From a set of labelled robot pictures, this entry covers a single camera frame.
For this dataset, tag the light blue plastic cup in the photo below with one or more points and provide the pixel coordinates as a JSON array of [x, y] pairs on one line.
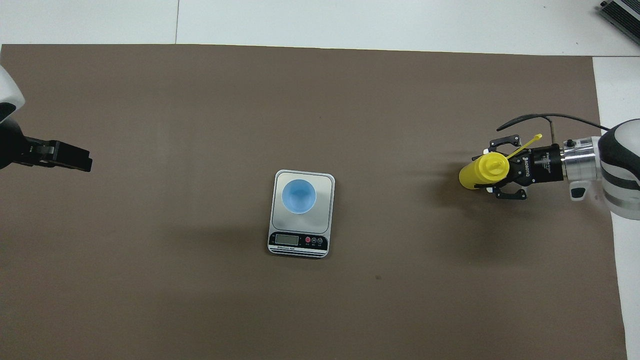
[[299, 196]]

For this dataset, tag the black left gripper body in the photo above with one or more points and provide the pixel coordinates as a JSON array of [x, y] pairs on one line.
[[20, 150]]

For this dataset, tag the brown paper mat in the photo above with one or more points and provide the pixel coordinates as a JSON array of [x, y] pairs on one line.
[[200, 300]]

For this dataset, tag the silver digital kitchen scale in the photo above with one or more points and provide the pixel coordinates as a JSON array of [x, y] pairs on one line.
[[300, 225]]

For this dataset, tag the grey ribbed metal device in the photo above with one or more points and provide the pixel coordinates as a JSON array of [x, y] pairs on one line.
[[622, 17]]

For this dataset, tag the yellow squeeze bottle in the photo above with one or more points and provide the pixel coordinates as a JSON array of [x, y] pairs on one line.
[[482, 172]]

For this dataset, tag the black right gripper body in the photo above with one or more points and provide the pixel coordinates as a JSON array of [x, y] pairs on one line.
[[542, 165]]

